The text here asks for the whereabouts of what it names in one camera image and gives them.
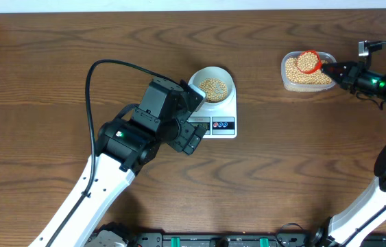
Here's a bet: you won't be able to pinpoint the red measuring scoop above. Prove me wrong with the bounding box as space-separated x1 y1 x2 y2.
296 50 322 74

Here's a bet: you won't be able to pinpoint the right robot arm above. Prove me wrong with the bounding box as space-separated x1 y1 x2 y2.
311 62 386 246

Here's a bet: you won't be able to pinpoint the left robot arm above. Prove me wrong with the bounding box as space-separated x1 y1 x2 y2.
32 77 206 246

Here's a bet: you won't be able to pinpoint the soybeans in scoop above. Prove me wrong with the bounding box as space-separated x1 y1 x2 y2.
296 51 319 73

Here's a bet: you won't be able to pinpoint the soybeans in bowl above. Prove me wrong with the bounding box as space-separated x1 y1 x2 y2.
198 78 228 103

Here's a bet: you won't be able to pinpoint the grey bowl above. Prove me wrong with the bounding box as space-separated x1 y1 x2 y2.
189 67 236 104

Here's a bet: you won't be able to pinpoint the white kitchen scale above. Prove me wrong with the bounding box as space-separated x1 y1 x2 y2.
188 92 237 139

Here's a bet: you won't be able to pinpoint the clear plastic container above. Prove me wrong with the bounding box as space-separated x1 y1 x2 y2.
280 51 336 92

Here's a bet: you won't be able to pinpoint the soybeans in container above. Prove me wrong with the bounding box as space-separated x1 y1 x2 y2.
285 58 333 84

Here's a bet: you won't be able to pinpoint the left black cable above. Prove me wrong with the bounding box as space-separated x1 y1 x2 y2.
43 59 180 247

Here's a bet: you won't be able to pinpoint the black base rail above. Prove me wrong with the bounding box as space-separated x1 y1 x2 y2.
86 233 386 247

